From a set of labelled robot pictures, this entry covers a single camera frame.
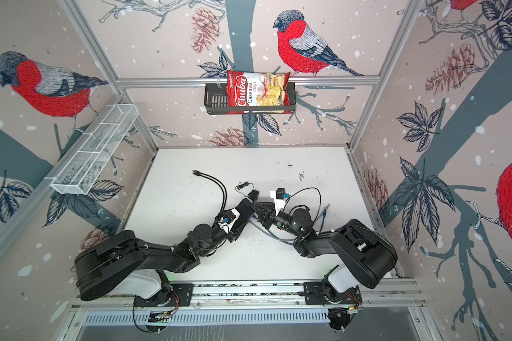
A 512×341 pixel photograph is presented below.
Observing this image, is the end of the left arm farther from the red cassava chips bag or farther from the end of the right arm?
the red cassava chips bag

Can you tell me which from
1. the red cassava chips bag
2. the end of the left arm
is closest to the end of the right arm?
the end of the left arm

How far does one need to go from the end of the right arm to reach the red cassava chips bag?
425 mm

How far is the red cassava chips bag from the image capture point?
87 cm

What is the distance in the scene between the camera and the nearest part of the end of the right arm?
650 millimetres
